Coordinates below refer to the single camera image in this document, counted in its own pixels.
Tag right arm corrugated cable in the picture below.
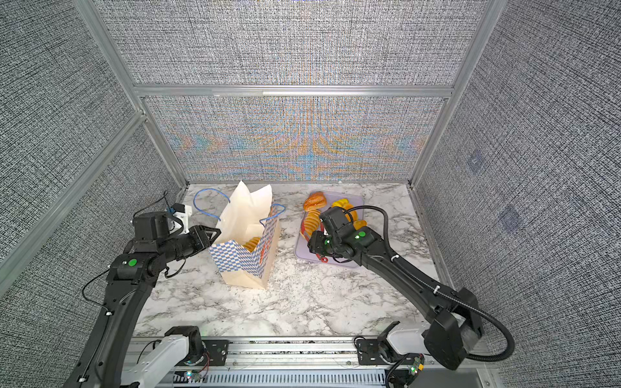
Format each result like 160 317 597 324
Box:
343 204 516 364

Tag round orange bun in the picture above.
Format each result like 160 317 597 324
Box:
344 204 358 222

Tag ridged yellow bread left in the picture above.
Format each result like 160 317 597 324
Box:
301 210 320 240

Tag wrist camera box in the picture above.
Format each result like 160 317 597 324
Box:
132 203 192 241
320 207 351 234

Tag small ridged yellow bread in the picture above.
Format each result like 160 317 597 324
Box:
332 198 352 210

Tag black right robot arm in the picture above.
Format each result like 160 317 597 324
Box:
307 226 491 370

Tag brown glazed bread roll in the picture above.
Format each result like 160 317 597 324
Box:
303 192 328 212

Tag red metal tongs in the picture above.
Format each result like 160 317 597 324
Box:
307 222 328 264

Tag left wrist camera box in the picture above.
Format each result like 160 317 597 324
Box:
132 203 192 241

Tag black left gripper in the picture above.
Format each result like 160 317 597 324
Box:
159 223 222 264

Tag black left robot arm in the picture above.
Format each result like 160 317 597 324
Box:
64 225 221 387

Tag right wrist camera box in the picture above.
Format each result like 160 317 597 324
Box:
320 207 351 234

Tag checkered paper bag blue handles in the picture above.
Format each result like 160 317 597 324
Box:
192 182 286 290

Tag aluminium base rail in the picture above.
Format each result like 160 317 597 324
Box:
86 335 501 388

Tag lavender plastic tray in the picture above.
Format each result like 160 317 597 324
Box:
294 191 365 268

